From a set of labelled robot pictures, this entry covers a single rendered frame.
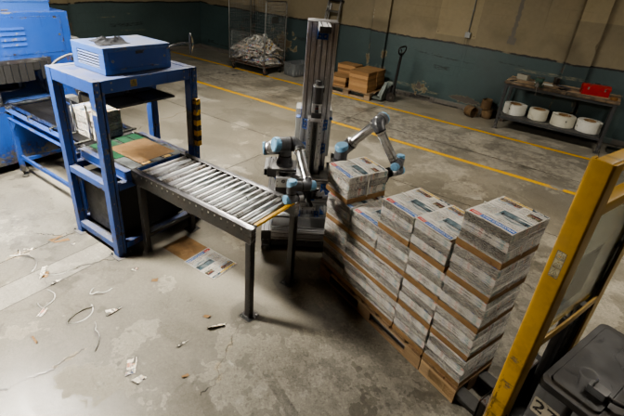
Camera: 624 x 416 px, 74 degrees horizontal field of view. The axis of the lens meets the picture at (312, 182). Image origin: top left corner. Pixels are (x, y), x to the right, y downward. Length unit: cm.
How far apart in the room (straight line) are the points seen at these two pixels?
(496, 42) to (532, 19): 71
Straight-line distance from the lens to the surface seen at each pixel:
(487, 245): 242
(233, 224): 294
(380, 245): 300
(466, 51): 948
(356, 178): 309
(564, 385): 240
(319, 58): 360
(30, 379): 333
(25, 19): 571
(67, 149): 415
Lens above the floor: 238
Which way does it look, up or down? 27 degrees down
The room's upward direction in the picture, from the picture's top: 5 degrees clockwise
